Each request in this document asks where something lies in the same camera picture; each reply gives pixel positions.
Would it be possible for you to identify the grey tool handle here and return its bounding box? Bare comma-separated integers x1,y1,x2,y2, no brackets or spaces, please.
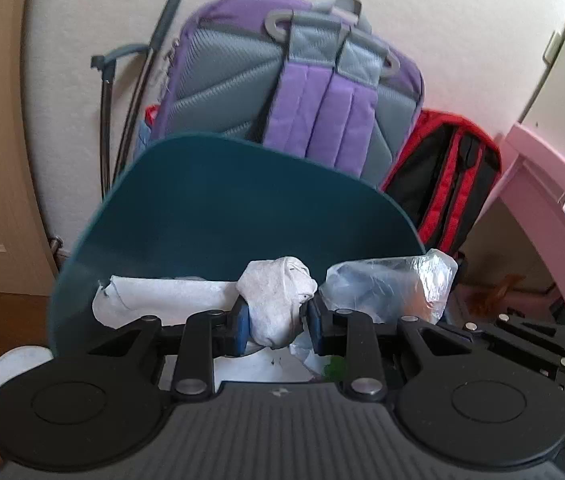
112,0,186,181

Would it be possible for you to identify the white tissue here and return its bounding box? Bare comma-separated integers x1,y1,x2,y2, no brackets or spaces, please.
235,256,318,348

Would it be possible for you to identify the clear plastic bag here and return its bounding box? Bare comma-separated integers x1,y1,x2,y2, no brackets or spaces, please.
325,249,458,326

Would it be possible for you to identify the teal plastic bin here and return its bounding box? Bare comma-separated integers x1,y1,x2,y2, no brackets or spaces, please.
46,132,428,386

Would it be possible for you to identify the orange tag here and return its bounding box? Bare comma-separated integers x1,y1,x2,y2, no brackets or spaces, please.
467,272,526,318

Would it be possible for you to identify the white paper sheet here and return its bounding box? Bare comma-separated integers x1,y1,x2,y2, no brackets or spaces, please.
92,274,336,386

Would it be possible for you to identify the pink desk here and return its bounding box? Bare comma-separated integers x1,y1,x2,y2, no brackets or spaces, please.
463,122,565,333

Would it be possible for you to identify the metal hinge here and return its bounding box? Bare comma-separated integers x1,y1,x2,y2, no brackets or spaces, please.
543,31,562,65

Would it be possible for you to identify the red black backpack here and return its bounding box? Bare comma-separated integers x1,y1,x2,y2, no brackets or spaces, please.
380,109,503,261

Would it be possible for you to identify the purple grey backpack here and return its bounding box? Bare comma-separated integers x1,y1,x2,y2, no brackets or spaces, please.
135,0,426,193

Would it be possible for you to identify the green wrapper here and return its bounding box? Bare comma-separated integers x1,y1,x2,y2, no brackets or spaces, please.
323,355,346,381

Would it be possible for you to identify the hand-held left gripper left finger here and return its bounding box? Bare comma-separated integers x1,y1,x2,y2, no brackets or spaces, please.
85,297,252,400

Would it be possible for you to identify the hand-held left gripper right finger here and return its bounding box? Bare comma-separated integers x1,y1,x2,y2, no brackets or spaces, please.
307,296,468,401

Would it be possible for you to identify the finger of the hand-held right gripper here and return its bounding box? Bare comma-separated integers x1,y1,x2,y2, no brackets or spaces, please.
455,322,565,374
493,313,565,370

